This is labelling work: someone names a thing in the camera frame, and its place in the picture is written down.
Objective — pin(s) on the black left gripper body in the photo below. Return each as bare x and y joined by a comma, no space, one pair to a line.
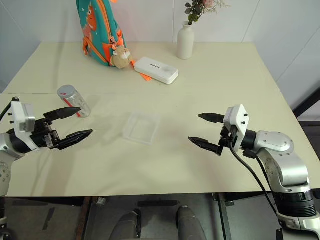
41,136

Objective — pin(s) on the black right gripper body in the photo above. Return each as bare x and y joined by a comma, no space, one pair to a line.
228,136

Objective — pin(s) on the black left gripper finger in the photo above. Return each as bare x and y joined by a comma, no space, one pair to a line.
75,138
63,112

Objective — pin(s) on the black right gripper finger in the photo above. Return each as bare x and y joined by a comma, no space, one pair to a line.
212,117
205,144

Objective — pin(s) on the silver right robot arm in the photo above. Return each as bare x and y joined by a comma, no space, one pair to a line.
282,155

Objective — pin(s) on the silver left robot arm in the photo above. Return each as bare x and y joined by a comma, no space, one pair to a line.
10,147

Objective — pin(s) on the clear plastic bottle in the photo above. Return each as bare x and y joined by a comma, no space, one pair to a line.
72,100

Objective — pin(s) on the clear plastic tray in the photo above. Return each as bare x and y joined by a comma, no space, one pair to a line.
141,128

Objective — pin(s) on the white rectangular box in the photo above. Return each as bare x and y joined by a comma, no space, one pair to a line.
157,70

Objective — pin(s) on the white ceramic vase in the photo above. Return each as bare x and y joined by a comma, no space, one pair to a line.
185,42

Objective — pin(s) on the rusty brown metal bar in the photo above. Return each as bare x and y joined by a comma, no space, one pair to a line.
83,217

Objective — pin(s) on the beige plush hamster toy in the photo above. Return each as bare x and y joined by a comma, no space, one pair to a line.
121,57

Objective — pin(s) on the dark rounded grey shape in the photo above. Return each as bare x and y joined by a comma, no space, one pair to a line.
190,225
128,226

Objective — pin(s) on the teal and orange backpack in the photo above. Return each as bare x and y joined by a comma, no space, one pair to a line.
102,30

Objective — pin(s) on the pink flowers with green leaves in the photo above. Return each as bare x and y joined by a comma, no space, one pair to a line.
200,8

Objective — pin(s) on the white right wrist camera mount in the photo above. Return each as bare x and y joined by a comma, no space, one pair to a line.
237,118

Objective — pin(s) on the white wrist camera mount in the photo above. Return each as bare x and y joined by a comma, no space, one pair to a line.
18,117
237,118

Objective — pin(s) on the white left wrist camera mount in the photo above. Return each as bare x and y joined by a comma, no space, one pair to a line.
18,117

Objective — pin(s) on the black table frame leg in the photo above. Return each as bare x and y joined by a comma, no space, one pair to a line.
223,220

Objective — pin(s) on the black metal frame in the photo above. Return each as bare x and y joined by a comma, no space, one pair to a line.
308,105

